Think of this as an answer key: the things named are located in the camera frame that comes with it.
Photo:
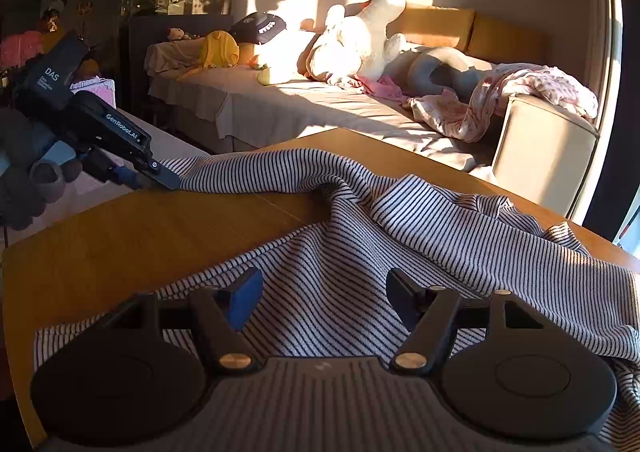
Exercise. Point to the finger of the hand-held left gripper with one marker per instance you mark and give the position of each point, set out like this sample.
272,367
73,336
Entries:
127,178
165,179

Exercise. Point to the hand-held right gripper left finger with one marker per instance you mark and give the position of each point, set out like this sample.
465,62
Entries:
245,301

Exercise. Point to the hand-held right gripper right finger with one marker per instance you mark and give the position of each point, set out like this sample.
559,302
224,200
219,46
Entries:
402,301

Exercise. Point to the striped knit shirt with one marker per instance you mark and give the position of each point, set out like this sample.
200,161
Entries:
350,242

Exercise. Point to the person's left hand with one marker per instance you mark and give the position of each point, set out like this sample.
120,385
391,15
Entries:
25,172

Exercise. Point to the pink box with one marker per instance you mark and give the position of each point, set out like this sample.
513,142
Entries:
97,91

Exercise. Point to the pink bundle of cloth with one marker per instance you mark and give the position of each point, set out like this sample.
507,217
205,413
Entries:
20,48

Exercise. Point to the small doll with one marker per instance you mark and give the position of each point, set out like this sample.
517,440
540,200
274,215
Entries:
177,34

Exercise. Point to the yellow backpack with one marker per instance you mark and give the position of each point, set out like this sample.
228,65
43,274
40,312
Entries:
217,49

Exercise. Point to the small yellow-green toy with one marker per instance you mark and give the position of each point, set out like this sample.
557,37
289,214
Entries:
264,77

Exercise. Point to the beige sofa cover sheet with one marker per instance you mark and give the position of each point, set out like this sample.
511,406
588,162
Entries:
300,104

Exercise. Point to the dark printed cap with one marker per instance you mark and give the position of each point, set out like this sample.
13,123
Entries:
260,27

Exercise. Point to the beige sofa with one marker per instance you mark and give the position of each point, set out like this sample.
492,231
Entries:
545,152

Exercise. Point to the white plush toy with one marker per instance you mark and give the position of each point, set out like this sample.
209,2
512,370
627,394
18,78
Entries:
350,47

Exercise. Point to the grey plush pillow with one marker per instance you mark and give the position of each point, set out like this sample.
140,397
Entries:
430,67

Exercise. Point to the pink floral blanket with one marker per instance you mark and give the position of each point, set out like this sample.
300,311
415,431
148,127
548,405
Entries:
525,84

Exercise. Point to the mustard back cushion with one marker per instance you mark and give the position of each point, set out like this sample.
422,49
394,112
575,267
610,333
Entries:
435,27
510,42

